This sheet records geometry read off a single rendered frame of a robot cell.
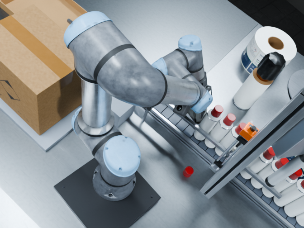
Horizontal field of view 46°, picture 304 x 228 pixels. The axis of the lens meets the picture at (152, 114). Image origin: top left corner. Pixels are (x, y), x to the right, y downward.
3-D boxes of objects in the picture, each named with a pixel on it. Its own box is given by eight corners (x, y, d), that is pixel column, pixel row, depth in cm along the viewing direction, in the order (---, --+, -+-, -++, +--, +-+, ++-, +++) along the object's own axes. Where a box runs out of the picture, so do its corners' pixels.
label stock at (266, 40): (235, 67, 166) (249, 46, 154) (247, 40, 177) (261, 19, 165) (273, 87, 165) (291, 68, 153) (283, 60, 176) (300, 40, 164)
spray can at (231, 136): (229, 151, 141) (253, 126, 124) (222, 159, 139) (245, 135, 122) (219, 142, 142) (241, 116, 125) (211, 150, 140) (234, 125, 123)
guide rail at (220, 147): (280, 197, 128) (282, 196, 127) (278, 199, 128) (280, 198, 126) (68, 20, 148) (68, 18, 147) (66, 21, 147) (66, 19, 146)
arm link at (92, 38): (93, 163, 119) (96, 63, 72) (68, 130, 123) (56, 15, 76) (122, 144, 123) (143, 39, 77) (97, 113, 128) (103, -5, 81)
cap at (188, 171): (181, 174, 137) (183, 171, 134) (184, 167, 139) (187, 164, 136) (189, 178, 137) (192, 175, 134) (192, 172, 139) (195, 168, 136)
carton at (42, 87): (87, 99, 142) (94, 56, 120) (39, 136, 130) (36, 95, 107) (36, 53, 148) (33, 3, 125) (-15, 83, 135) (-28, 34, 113)
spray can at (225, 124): (218, 142, 142) (241, 116, 125) (212, 151, 140) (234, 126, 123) (208, 134, 143) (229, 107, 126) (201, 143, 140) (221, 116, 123)
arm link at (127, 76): (154, 81, 69) (222, 94, 113) (121, 43, 72) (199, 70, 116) (117, 122, 73) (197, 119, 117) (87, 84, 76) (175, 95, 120)
